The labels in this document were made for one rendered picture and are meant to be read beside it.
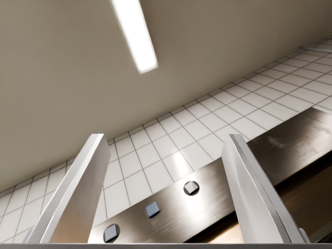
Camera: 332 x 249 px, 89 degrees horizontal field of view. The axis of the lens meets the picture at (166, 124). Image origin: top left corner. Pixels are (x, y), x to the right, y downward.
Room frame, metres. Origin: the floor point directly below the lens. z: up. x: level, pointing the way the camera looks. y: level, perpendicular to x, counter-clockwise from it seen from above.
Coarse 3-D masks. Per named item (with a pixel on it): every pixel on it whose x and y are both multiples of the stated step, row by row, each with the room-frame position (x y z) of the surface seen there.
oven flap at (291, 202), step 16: (304, 176) 0.75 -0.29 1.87; (320, 176) 0.75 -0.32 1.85; (288, 192) 0.72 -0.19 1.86; (304, 192) 0.72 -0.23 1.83; (320, 192) 0.72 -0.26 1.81; (288, 208) 0.69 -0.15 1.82; (304, 208) 0.69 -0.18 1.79; (320, 208) 0.69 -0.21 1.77; (224, 224) 0.67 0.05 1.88; (304, 224) 0.67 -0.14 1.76; (320, 224) 0.67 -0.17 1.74; (208, 240) 0.64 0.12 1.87; (224, 240) 0.64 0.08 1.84; (240, 240) 0.65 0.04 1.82; (320, 240) 0.63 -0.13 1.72
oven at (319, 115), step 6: (312, 108) 0.81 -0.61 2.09; (306, 114) 0.79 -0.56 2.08; (312, 114) 0.80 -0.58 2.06; (318, 114) 0.80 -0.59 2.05; (324, 114) 0.81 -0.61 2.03; (318, 120) 0.79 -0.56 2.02; (324, 120) 0.80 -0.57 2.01; (330, 120) 0.80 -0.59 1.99; (264, 132) 0.74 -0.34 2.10; (210, 162) 0.66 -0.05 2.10; (156, 192) 0.59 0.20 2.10; (102, 222) 0.53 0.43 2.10
